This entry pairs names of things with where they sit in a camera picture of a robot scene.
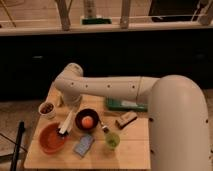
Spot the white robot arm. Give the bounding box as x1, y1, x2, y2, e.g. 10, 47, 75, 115
54, 63, 212, 171

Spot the orange fruit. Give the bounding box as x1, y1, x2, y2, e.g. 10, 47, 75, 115
82, 116, 93, 129

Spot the wooden block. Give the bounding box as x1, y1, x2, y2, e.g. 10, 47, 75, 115
115, 111, 137, 129

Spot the black pole stand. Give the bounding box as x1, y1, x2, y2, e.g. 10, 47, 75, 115
10, 121, 25, 171

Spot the green box on shelf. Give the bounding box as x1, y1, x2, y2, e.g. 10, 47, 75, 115
82, 18, 112, 25

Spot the small metal spoon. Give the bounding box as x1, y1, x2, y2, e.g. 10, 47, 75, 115
99, 121, 109, 133

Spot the dark bowl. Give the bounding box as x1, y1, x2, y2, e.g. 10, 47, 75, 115
75, 108, 99, 131

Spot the white cup with snacks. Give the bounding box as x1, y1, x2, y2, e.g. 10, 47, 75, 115
38, 102, 56, 119

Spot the blue sponge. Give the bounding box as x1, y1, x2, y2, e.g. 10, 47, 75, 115
74, 134, 94, 157

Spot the green tray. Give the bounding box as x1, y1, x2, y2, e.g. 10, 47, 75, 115
105, 98, 147, 112

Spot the green cup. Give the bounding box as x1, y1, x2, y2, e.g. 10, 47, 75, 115
105, 132, 120, 149

